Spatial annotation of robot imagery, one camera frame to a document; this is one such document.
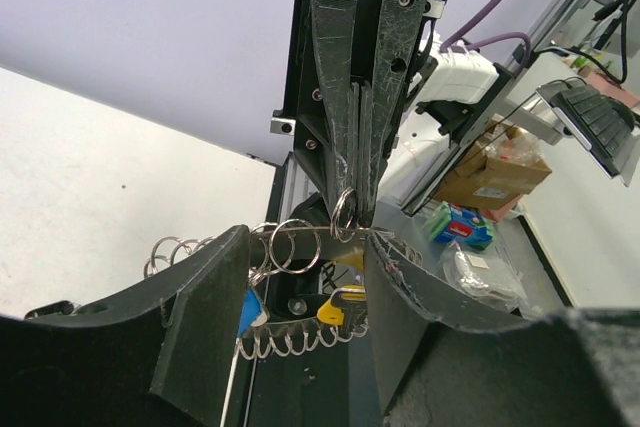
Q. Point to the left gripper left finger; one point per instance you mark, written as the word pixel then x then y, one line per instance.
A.
pixel 155 354

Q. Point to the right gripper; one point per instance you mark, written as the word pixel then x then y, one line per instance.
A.
pixel 350 66

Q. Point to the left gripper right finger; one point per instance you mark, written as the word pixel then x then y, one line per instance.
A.
pixel 444 359

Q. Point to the metal keyring disc with rings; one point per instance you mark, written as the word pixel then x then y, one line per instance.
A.
pixel 288 265

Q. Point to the key with black tag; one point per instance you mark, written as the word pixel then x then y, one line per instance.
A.
pixel 62 307

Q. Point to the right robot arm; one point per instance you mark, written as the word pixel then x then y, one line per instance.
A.
pixel 447 97

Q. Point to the clear plastic bag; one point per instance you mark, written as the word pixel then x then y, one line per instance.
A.
pixel 483 276

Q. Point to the key with yellow tag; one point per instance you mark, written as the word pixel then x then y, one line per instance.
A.
pixel 345 312
pixel 352 259

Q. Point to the cardboard box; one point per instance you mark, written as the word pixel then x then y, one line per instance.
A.
pixel 504 164

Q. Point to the blue green tissue pack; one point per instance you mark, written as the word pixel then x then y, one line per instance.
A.
pixel 451 222

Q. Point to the black keyboard on stand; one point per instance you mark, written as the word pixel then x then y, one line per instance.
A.
pixel 606 128

